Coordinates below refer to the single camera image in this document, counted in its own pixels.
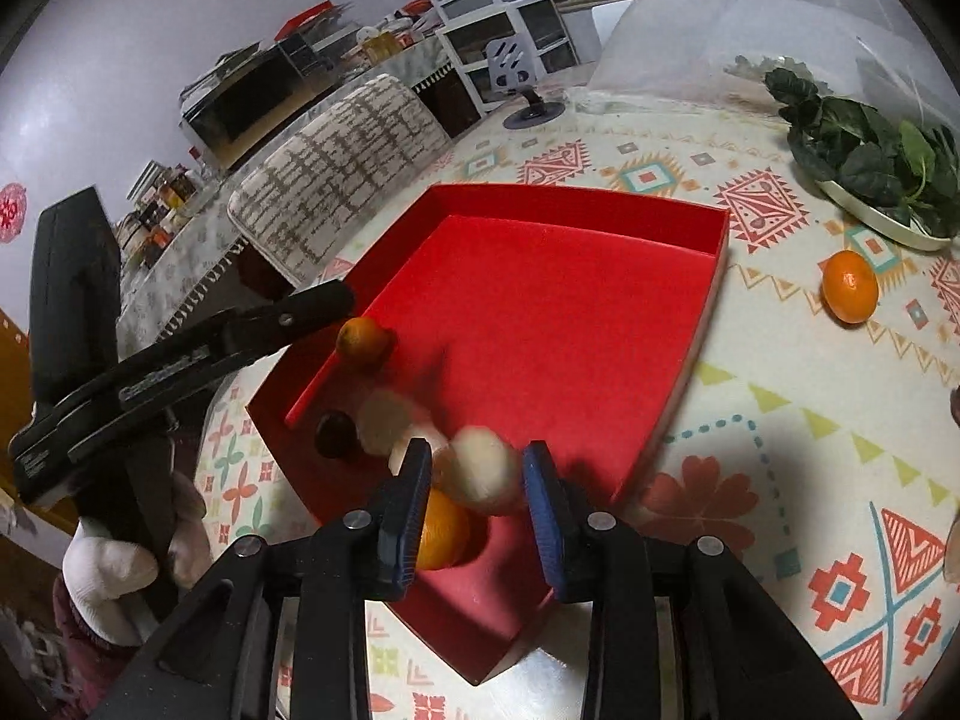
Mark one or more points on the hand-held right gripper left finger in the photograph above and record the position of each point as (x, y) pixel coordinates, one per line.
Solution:
(409, 517)

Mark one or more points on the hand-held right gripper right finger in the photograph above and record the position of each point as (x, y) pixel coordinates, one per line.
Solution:
(544, 521)

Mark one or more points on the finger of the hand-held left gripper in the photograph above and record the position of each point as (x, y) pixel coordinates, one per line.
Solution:
(255, 330)

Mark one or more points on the orange mandarin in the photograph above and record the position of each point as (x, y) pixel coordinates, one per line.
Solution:
(360, 339)
(444, 529)
(850, 286)

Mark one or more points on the peeled banana piece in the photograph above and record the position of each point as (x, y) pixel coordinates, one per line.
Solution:
(487, 474)
(401, 450)
(382, 414)

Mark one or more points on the small dark date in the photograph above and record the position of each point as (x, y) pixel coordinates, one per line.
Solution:
(335, 435)

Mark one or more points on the red cardboard box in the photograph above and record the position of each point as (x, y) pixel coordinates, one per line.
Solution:
(540, 315)

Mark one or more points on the person's left hand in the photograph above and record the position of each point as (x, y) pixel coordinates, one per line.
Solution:
(101, 562)

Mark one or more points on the sideboard with floral cloth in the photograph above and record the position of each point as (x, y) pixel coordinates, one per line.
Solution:
(187, 270)

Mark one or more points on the round red paper-cut decoration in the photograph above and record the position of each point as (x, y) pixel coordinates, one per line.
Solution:
(10, 211)

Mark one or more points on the cluster of jars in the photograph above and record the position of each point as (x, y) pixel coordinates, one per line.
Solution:
(161, 202)

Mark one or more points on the patterned chair cover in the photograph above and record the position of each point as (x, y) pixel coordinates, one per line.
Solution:
(337, 157)

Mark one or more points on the black microwave oven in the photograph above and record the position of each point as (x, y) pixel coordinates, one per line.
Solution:
(240, 105)

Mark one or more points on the patterned tablecloth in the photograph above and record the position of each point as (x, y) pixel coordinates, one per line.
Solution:
(750, 420)

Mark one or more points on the flat red gift box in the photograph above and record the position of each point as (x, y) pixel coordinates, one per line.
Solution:
(300, 19)

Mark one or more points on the grey phone stand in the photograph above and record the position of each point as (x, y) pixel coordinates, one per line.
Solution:
(514, 67)

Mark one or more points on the white clear-front drawer unit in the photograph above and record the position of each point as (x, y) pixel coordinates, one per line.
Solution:
(517, 37)

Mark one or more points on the white oval plate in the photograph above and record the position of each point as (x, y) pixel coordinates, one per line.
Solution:
(877, 217)

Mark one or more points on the dark leafy greens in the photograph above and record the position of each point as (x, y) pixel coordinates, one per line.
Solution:
(862, 150)

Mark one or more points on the cooked greens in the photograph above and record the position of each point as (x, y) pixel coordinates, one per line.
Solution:
(754, 66)

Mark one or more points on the clear food cover dome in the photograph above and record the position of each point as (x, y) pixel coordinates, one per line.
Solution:
(750, 22)

